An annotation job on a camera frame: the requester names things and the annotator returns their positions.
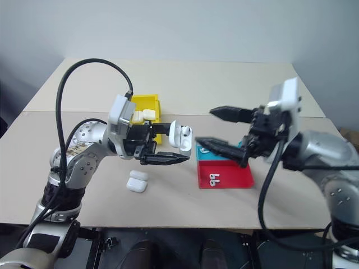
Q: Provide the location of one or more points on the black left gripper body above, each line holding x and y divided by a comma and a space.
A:
134, 141

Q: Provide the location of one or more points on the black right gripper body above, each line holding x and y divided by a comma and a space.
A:
263, 131

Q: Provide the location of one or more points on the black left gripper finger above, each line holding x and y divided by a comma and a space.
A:
165, 159
162, 128

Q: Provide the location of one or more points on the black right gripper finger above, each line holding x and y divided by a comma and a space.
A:
221, 150
231, 114

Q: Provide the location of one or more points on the white earbud case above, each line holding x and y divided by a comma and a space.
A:
138, 116
176, 137
136, 185
139, 175
149, 114

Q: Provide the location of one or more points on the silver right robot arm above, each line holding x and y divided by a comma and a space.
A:
328, 162

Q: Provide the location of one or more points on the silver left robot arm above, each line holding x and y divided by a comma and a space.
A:
84, 165

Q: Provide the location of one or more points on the closed white earbud case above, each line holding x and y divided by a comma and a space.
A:
138, 116
149, 114
139, 175
136, 185

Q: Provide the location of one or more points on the yellow plastic bin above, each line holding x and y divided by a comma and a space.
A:
151, 102

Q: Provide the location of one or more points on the white earbud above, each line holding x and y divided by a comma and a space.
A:
212, 181
204, 150
187, 131

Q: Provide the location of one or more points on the blue flat tray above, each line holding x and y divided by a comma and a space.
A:
204, 157

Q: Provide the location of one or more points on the red flat tray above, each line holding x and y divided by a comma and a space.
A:
232, 176

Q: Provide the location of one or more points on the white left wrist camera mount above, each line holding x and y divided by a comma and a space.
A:
119, 113

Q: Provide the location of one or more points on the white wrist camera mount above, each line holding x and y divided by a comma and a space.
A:
119, 113
287, 93

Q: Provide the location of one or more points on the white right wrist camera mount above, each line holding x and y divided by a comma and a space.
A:
287, 93

